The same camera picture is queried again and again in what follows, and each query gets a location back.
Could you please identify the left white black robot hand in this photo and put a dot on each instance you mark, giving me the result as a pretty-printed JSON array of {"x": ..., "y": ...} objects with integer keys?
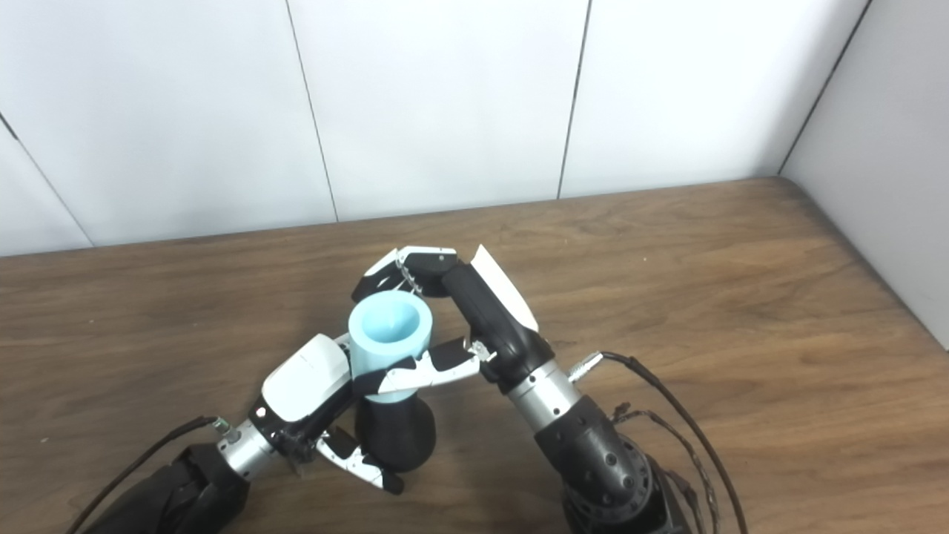
[{"x": 304, "y": 378}]

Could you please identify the black funnel-shaped nozzle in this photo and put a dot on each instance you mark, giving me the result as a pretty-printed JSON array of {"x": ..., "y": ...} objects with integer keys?
[{"x": 397, "y": 437}]

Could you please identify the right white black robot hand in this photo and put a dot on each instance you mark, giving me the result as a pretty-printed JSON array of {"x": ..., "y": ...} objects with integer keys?
[{"x": 493, "y": 319}]

